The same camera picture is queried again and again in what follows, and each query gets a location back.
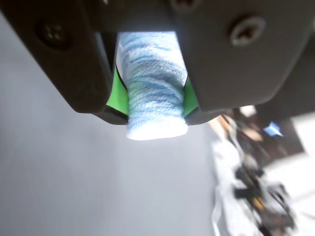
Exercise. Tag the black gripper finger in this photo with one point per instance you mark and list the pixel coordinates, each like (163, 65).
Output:
(69, 61)
(233, 68)

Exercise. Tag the light blue yarn-wrapped block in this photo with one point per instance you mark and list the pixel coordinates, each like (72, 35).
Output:
(152, 86)

